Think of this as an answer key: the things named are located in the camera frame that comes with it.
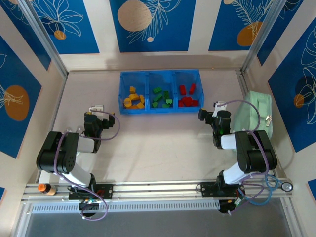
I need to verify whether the blue cable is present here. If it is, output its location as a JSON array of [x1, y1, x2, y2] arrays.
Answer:
[[248, 173, 283, 207]]

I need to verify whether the aluminium frame post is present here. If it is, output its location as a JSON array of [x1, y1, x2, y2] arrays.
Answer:
[[17, 0, 69, 78], [239, 0, 290, 74]]

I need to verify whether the mint green zip case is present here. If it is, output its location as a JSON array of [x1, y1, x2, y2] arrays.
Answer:
[[231, 90, 275, 139]]

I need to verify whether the small bottle with orange cap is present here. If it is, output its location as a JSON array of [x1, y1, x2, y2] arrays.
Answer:
[[38, 183, 58, 197]]

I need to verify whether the slotted grey cable duct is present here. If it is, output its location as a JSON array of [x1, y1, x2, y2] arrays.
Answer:
[[31, 200, 222, 214]]

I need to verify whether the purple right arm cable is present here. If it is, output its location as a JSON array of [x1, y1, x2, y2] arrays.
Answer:
[[218, 99, 271, 216]]

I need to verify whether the blue three-compartment plastic bin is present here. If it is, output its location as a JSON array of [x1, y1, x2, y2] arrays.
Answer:
[[119, 70, 205, 115]]

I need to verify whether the aluminium side rail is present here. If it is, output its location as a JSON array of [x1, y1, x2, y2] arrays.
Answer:
[[35, 71, 69, 184], [237, 70, 251, 97]]

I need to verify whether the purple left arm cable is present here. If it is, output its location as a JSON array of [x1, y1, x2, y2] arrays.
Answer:
[[54, 112, 121, 221]]

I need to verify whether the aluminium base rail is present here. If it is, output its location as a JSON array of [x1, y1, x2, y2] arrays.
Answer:
[[21, 175, 295, 203]]

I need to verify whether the blue floral wall panel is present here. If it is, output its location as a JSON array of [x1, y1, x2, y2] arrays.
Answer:
[[267, 16, 316, 154], [0, 34, 43, 159], [31, 0, 100, 55], [208, 0, 279, 52], [109, 0, 197, 53], [256, 0, 305, 66], [0, 0, 52, 72]]

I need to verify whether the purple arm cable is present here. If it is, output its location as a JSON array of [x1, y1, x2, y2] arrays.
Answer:
[[218, 99, 271, 216], [54, 112, 121, 221]]

